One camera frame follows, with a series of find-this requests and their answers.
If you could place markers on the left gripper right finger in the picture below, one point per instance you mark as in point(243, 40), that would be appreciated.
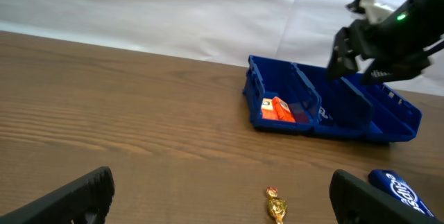
point(360, 206)

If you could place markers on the gold wrapped candy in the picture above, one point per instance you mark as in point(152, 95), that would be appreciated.
point(276, 206)

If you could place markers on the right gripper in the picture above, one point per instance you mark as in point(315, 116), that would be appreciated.
point(371, 42)

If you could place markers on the blue tray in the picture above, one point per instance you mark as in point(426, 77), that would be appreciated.
point(277, 78)

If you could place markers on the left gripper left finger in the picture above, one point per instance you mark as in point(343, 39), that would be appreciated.
point(76, 199)

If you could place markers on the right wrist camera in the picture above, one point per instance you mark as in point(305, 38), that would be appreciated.
point(374, 7)

